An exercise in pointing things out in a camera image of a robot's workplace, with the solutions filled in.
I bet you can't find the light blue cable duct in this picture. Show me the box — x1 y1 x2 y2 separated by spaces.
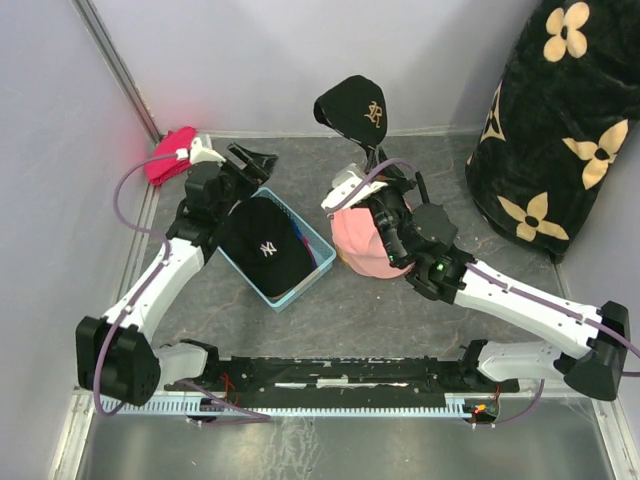
118 392 480 419

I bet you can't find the wooden hat stand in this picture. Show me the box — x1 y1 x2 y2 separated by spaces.
335 246 351 266

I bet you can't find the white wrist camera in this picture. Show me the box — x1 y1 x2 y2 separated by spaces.
320 163 382 214
175 137 226 165

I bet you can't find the black cap white NY logo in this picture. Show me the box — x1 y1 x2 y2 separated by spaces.
221 197 314 298

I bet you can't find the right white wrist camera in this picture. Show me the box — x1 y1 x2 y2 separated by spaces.
320 163 382 214

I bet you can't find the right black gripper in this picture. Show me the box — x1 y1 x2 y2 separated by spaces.
364 145 417 265

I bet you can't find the black floral blanket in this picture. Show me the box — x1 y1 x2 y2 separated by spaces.
464 1 639 262

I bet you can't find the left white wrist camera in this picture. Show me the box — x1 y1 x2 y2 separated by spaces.
175 137 226 165

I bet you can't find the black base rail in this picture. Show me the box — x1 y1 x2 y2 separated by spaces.
192 356 520 408

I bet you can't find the aluminium corner profile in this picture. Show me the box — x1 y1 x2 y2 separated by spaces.
71 0 163 143

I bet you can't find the red cloth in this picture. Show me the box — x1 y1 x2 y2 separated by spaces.
144 126 199 186

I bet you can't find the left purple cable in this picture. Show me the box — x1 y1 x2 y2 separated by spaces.
94 152 194 417

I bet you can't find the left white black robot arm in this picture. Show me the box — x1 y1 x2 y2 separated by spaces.
75 138 279 415

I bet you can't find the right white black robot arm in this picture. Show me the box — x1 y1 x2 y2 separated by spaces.
359 147 638 401

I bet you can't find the light blue plastic basket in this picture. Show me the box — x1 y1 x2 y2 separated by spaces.
218 187 336 312

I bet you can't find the pink cap with R logo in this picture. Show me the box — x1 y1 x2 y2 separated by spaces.
330 208 413 280

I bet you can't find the tan cap in basket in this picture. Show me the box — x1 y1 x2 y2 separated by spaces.
268 288 299 303

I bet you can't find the black cap gold R logo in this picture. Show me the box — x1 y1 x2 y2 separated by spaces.
313 74 388 150

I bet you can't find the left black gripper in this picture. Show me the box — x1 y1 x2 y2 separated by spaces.
214 141 279 220

